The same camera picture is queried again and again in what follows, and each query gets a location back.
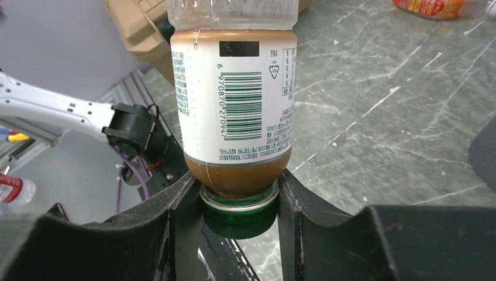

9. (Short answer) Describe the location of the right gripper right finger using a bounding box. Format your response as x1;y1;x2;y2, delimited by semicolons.
278;171;495;280

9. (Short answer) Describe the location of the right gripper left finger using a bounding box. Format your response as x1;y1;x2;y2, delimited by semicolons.
1;173;201;280

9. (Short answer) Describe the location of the brown tea bottle green cap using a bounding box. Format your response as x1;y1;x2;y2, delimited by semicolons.
167;1;299;239

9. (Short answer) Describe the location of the orange bottle pack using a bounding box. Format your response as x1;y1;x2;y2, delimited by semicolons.
392;0;467;20

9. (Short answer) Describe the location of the grey mesh waste bin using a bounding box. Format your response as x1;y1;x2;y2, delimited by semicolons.
468;117;495;192

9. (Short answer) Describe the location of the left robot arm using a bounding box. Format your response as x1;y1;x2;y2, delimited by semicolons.
1;71;170;156

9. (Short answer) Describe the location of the background red label bottle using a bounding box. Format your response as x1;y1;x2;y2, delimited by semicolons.
1;174;36;205

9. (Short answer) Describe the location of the tan plastic toolbox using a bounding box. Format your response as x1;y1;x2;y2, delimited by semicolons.
104;0;174;84

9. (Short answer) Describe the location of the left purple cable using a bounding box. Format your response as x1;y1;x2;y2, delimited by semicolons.
108;145;152;214

